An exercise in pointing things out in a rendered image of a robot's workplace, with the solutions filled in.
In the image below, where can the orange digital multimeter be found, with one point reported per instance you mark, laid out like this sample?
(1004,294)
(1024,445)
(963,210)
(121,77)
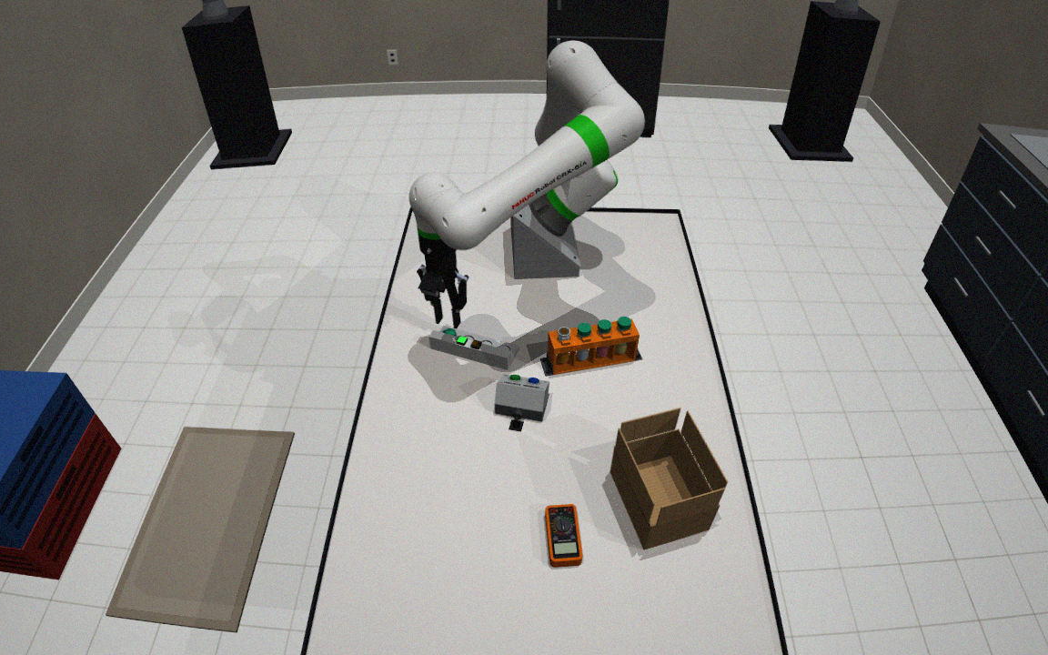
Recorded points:
(563,536)

